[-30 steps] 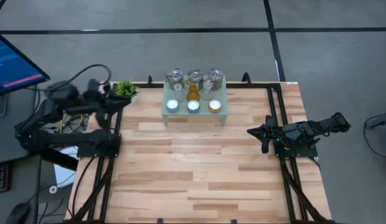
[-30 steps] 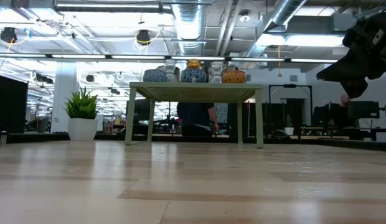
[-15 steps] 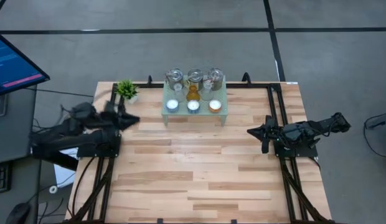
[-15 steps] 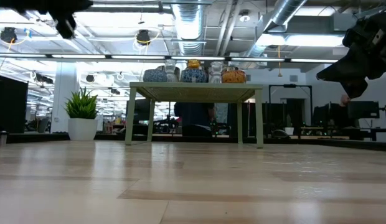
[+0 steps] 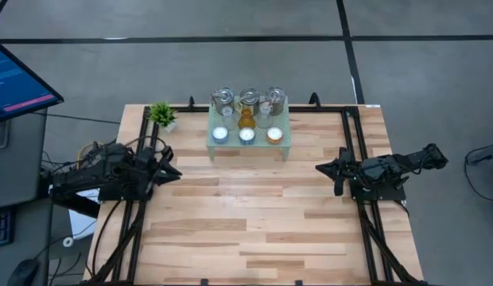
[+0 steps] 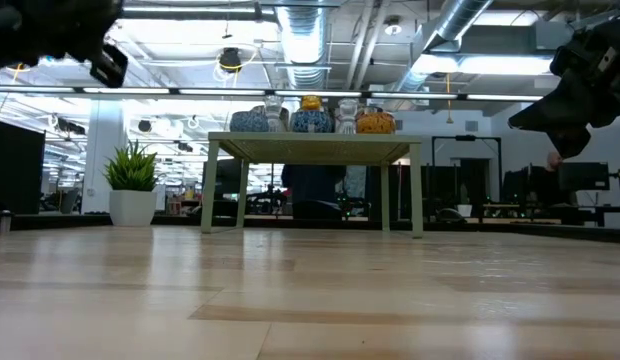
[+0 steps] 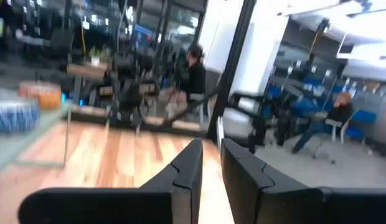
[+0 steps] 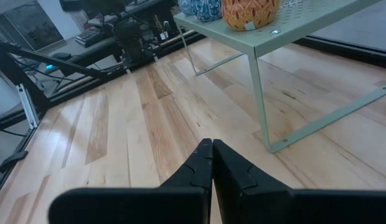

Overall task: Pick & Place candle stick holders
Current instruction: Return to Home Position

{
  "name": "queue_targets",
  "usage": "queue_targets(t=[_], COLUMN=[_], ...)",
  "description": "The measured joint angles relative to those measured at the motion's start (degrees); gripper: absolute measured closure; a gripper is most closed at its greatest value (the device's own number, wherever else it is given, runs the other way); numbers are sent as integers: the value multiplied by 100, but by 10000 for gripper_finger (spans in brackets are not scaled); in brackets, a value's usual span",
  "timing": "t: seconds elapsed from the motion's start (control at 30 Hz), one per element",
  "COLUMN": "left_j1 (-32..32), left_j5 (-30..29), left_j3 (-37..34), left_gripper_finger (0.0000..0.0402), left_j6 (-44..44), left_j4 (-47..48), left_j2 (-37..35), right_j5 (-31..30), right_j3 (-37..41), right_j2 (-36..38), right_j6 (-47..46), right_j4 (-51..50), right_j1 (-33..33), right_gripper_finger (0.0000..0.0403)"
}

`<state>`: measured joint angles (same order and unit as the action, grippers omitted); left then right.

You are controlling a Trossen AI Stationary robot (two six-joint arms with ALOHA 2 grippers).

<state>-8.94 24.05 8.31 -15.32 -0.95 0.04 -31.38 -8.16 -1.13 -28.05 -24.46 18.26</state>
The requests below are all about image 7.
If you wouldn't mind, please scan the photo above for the black metal rig frame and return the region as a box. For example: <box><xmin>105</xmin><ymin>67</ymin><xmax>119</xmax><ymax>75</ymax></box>
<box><xmin>70</xmin><ymin>0</ymin><xmax>258</xmax><ymax>142</ymax></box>

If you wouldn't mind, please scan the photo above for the small potted green plant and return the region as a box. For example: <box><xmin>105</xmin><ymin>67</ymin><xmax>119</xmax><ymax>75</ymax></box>
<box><xmin>88</xmin><ymin>45</ymin><xmax>111</xmax><ymax>68</ymax></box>

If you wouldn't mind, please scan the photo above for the blue office chair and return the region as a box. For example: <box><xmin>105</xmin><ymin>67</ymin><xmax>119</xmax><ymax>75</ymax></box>
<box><xmin>313</xmin><ymin>108</ymin><xmax>378</xmax><ymax>165</ymax></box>

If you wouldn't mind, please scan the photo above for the person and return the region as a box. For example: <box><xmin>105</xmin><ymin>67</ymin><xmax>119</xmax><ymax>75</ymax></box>
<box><xmin>177</xmin><ymin>43</ymin><xmax>208</xmax><ymax>103</ymax></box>
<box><xmin>291</xmin><ymin>91</ymin><xmax>355</xmax><ymax>155</ymax></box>

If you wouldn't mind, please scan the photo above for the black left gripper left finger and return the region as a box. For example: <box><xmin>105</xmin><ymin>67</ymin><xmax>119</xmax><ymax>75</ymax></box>
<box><xmin>17</xmin><ymin>138</ymin><xmax>204</xmax><ymax>224</ymax></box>

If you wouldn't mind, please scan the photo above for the candle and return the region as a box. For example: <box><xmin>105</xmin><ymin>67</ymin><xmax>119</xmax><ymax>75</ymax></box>
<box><xmin>17</xmin><ymin>80</ymin><xmax>62</xmax><ymax>110</ymax></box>
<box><xmin>0</xmin><ymin>99</ymin><xmax>41</xmax><ymax>134</ymax></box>

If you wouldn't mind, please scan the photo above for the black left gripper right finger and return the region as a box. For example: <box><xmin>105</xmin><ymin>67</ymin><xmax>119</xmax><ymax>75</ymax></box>
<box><xmin>220</xmin><ymin>138</ymin><xmax>386</xmax><ymax>224</ymax></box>

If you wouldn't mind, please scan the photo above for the wooden workbench table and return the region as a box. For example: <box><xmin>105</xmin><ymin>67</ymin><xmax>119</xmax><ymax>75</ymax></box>
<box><xmin>67</xmin><ymin>62</ymin><xmax>108</xmax><ymax>80</ymax></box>

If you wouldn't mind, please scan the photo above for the camouflage patterned bag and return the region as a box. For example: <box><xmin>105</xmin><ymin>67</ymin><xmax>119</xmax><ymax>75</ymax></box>
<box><xmin>158</xmin><ymin>88</ymin><xmax>189</xmax><ymax>121</ymax></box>

